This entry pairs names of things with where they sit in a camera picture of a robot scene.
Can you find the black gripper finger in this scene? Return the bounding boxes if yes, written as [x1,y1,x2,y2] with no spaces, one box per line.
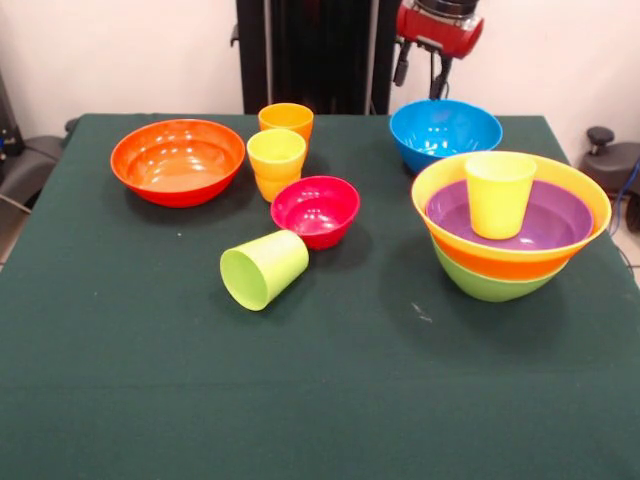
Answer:
[392,41,414,88]
[428,53,455,101]

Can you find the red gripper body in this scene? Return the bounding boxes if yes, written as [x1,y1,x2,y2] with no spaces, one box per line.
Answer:
[395,1,486,61]

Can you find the blue bowl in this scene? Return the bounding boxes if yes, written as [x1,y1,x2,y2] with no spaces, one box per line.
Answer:
[389,98,504,175]

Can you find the yellow cup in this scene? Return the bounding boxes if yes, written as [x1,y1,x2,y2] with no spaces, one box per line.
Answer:
[464,153,538,240]
[246,128,308,180]

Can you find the small pink bowl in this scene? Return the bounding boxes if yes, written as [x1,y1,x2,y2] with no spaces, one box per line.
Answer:
[270,175,362,251]

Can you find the purple bowl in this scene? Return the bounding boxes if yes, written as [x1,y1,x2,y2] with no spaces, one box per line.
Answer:
[425,179,595,251]

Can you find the large orange bowl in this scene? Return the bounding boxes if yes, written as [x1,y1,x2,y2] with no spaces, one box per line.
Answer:
[411,150,613,282]

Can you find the orange cup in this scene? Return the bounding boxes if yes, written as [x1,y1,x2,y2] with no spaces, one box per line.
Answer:
[257,102,315,144]

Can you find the yellow-orange cup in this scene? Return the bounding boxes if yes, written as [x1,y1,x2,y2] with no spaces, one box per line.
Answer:
[253,169,304,204]

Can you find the green bowl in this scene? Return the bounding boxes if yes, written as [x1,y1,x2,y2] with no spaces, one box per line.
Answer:
[432,239,562,303]

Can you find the red bowl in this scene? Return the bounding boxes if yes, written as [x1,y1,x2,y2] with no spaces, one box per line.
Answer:
[109,118,247,209]

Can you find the green cup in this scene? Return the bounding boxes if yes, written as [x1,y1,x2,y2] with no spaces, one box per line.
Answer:
[219,229,310,312]

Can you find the dark green tablecloth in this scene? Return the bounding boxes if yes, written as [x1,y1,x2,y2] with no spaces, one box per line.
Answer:
[0,113,640,480]

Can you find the black equipment box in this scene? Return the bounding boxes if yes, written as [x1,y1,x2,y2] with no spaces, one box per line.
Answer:
[0,69,24,169]

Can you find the black hanging cables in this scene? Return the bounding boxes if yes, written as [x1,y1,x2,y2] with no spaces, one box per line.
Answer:
[427,49,451,114]

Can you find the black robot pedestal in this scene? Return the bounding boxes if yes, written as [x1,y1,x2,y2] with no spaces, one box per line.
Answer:
[230,0,405,116]

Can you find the blue cable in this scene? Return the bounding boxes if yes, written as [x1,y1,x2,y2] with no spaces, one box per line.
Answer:
[606,154,640,236]

